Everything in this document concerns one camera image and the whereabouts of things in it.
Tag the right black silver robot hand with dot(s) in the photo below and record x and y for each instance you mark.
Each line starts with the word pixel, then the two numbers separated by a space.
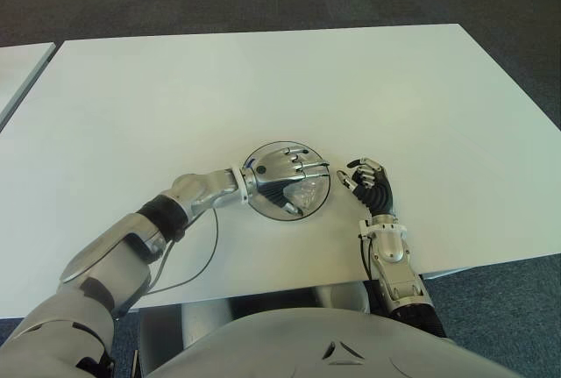
pixel 377 194

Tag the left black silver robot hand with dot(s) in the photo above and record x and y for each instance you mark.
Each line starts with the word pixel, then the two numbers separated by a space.
pixel 271 169

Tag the clear water bottle blue cap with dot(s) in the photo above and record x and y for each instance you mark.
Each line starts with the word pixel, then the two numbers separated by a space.
pixel 304 196

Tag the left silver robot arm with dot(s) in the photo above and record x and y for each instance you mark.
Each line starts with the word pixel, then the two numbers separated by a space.
pixel 109 255

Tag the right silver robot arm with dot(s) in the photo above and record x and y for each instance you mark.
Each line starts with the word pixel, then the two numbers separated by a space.
pixel 390 248

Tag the white plate black rim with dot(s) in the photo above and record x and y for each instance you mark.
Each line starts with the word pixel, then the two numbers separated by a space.
pixel 267 212

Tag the grey robot lower body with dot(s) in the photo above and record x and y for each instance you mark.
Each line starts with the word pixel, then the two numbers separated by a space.
pixel 333 297

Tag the grey robot torso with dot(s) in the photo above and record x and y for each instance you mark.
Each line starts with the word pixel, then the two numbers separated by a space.
pixel 307 343

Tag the white side table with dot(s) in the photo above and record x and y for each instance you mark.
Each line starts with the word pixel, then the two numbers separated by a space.
pixel 17 69

